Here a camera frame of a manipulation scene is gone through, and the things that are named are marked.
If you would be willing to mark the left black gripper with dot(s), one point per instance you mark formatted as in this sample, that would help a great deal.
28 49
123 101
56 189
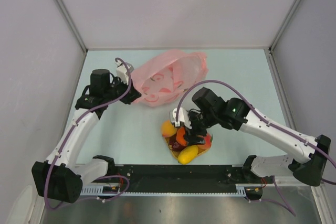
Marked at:
133 94

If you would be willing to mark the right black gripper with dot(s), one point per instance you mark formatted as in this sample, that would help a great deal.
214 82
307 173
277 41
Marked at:
190 136

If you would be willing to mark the fake small tangerine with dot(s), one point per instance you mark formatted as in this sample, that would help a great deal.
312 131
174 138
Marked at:
180 137

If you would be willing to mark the fake peach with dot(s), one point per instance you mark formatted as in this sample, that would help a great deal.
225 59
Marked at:
208 142

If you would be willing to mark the fake yellow fruit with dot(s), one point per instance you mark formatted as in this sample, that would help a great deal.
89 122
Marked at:
188 154

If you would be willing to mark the fake dark red apple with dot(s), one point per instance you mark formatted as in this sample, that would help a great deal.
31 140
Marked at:
175 145

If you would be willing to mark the woven bamboo tray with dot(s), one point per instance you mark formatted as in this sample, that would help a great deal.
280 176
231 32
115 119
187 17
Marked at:
175 154

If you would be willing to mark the fake orange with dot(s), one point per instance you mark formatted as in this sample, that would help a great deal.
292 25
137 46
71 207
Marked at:
168 129

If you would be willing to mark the pink plastic bag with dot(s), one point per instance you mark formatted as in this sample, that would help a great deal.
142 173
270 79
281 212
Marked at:
164 78

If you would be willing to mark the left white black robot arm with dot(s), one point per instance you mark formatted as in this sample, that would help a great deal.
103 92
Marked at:
58 177

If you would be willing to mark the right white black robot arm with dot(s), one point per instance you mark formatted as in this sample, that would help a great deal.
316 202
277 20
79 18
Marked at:
305 156

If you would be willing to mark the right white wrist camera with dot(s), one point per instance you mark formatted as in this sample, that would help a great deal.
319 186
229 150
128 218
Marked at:
179 118

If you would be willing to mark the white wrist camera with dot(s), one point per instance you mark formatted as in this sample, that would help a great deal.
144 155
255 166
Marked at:
122 72
179 118

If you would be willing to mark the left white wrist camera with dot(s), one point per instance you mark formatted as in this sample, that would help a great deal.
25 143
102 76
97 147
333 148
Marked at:
122 72

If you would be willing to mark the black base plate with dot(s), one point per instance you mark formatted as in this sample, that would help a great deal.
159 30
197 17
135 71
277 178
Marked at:
186 179

